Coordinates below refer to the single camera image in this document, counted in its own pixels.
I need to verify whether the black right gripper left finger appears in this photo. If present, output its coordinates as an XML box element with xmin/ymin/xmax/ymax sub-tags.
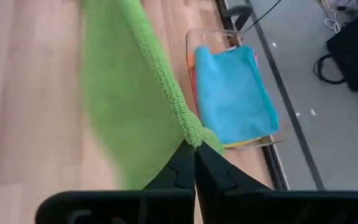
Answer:
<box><xmin>143</xmin><ymin>139</ymin><xmax>196</xmax><ymax>190</ymax></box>

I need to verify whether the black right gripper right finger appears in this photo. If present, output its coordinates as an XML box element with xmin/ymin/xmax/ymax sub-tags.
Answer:
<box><xmin>194</xmin><ymin>141</ymin><xmax>272</xmax><ymax>224</ymax></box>

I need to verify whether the yellow microfiber towel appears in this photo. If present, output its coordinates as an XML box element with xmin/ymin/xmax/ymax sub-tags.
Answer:
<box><xmin>223</xmin><ymin>136</ymin><xmax>272</xmax><ymax>149</ymax></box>

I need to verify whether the blue microfiber towel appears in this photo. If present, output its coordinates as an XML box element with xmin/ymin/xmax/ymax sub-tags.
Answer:
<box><xmin>193</xmin><ymin>44</ymin><xmax>280</xmax><ymax>146</ymax></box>

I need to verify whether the pink microfiber towel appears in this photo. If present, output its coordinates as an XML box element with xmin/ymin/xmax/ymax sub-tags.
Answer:
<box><xmin>190</xmin><ymin>52</ymin><xmax>259</xmax><ymax>118</ymax></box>

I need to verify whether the green microfiber towel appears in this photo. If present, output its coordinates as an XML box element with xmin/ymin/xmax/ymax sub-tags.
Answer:
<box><xmin>78</xmin><ymin>0</ymin><xmax>226</xmax><ymax>190</ymax></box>

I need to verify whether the yellow-orange microfiber towel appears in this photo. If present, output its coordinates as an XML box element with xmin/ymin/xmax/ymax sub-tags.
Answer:
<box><xmin>187</xmin><ymin>51</ymin><xmax>196</xmax><ymax>71</ymax></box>

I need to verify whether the clear plastic bin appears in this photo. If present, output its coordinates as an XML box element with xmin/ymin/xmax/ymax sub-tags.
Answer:
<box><xmin>184</xmin><ymin>28</ymin><xmax>289</xmax><ymax>151</ymax></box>

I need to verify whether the black equipment box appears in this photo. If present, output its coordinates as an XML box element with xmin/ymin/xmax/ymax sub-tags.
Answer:
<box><xmin>326</xmin><ymin>2</ymin><xmax>358</xmax><ymax>93</ymax></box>

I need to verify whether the coiled black cable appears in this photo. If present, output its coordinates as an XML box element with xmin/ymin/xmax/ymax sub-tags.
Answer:
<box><xmin>313</xmin><ymin>54</ymin><xmax>348</xmax><ymax>85</ymax></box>

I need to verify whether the black floor cable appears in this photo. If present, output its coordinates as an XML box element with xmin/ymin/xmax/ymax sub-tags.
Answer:
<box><xmin>243</xmin><ymin>0</ymin><xmax>283</xmax><ymax>33</ymax></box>

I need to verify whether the white cable bundle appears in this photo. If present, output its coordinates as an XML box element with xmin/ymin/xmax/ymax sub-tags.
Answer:
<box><xmin>317</xmin><ymin>0</ymin><xmax>358</xmax><ymax>34</ymax></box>

